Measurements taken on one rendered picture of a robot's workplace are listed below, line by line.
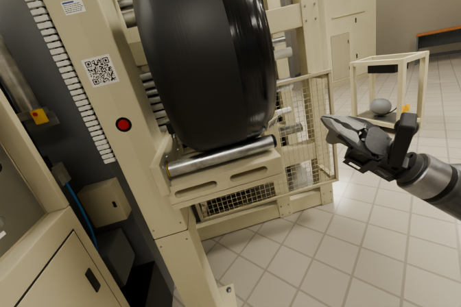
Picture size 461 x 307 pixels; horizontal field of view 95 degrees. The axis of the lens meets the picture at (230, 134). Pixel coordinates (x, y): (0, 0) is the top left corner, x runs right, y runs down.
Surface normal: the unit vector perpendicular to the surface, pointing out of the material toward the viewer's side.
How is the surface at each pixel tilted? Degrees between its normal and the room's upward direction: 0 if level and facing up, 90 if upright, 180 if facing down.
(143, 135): 90
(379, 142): 42
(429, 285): 0
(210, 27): 76
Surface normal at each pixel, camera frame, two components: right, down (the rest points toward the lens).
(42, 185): 0.15, 0.30
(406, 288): -0.23, -0.91
